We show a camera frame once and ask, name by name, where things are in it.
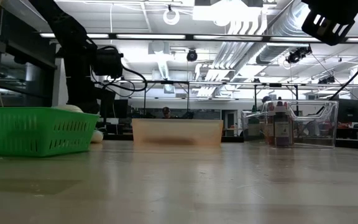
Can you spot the blue frosted toy donut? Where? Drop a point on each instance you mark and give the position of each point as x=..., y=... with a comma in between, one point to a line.
x=98, y=137

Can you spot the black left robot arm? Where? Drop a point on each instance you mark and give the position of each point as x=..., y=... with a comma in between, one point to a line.
x=73, y=46

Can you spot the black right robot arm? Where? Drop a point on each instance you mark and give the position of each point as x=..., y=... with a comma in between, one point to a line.
x=334, y=9

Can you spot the person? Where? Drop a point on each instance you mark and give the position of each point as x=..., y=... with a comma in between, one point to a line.
x=166, y=112
x=266, y=99

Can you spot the orange translucent plastic bin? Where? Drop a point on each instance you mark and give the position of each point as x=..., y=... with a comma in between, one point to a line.
x=179, y=127

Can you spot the black computer monitor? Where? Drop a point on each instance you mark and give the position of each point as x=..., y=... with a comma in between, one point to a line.
x=350, y=110
x=121, y=109

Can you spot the clear plastic bin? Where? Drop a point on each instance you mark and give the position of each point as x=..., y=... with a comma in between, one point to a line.
x=315, y=130

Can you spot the green plastic basket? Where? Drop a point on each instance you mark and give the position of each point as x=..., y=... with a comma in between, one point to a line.
x=26, y=133

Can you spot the black workstation frame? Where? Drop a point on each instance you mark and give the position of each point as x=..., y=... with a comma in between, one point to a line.
x=166, y=82

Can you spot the round black ceiling camera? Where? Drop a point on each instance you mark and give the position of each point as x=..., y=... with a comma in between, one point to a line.
x=192, y=56

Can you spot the black aluminium rig frame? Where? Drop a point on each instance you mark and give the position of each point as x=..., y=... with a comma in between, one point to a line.
x=191, y=37

